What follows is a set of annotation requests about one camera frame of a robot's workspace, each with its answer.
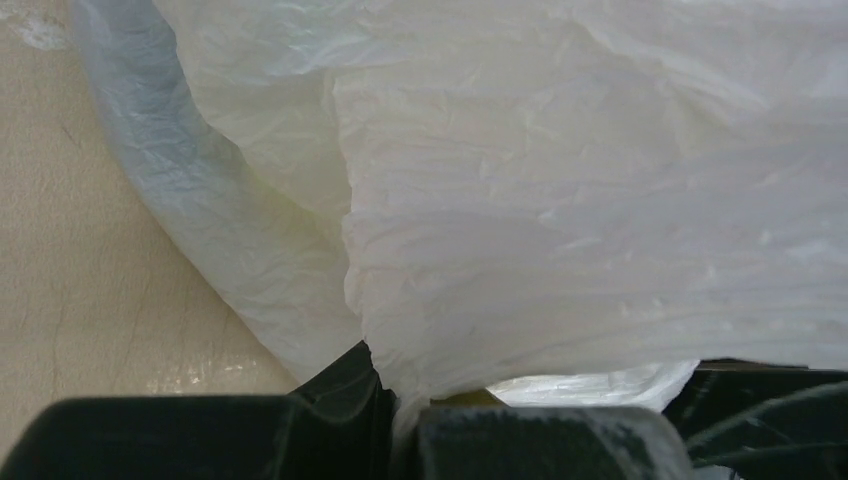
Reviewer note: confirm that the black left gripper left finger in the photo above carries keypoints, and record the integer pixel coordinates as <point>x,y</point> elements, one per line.
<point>335,426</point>

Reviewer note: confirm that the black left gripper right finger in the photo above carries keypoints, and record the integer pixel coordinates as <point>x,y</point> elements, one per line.
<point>549,443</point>

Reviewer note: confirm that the white plastic bag lemon print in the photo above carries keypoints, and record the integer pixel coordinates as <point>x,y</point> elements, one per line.
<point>567,201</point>

